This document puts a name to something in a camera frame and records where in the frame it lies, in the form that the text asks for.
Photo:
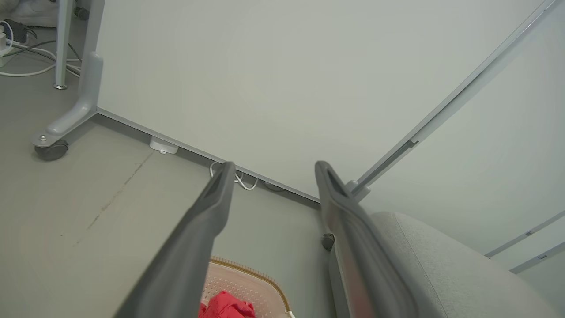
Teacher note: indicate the small white plastic box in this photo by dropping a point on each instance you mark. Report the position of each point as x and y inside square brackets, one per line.
[163, 145]

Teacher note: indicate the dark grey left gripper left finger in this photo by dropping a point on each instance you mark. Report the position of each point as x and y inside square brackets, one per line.
[185, 260]

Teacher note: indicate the grey upholstered seat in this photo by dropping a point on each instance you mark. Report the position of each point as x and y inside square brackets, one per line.
[463, 274]

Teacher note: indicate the black power adapter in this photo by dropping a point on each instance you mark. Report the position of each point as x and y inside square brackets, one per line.
[17, 30]

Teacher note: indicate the white power strip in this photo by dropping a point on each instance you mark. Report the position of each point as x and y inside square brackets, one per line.
[3, 46]

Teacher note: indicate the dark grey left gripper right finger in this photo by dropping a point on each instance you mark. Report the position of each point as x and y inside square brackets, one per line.
[362, 265]

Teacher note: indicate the dark grey caster wheel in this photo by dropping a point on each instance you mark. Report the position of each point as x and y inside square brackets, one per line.
[52, 151]

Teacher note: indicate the white partition board on casters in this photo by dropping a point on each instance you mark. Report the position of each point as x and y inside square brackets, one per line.
[265, 79]
[485, 154]

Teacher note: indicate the beige perforated laundry basket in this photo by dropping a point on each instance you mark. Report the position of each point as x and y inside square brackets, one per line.
[247, 280]

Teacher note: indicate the red cloth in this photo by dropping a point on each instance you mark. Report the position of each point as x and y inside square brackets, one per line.
[227, 305]

